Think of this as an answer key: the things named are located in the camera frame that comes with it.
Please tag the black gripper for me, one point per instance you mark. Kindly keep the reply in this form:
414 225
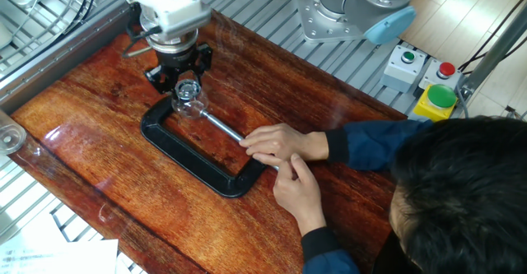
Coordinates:
177 58

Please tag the small clear glass jar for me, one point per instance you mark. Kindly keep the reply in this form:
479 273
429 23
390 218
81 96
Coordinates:
191 108

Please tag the black C-clamp with steel screw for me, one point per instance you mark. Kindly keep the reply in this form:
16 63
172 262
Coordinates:
181 150

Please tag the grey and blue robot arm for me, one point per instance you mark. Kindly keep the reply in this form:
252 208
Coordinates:
370 2

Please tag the person's right forearm dark sleeve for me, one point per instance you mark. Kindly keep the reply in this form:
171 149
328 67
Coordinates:
370 144

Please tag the person's left forearm blue sleeve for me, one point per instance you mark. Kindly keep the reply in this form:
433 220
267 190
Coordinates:
327 259

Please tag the person's right hand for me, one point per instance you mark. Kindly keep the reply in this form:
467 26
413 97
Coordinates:
284 142

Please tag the person's left hand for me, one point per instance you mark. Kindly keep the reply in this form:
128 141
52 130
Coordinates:
298 196

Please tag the grey box with green button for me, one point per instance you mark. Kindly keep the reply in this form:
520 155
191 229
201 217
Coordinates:
401 70

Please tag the white printed paper sheets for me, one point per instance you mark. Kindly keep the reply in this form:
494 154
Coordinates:
62 257

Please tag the yellow box with green button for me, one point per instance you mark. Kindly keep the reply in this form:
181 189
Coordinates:
432 107

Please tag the grey box with red button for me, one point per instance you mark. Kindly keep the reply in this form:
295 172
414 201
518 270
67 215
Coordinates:
440 78

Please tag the black table side panel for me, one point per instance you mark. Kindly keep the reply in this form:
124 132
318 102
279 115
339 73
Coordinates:
385 257

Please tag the person's head black hair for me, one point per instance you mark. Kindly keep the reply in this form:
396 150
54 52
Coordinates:
465 196

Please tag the white plastic wrist bracket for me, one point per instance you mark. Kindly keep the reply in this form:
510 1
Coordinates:
169 2

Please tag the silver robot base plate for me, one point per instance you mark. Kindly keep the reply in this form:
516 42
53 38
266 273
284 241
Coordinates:
313 23

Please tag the aluminium frame post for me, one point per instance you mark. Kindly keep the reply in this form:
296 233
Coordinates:
494 52

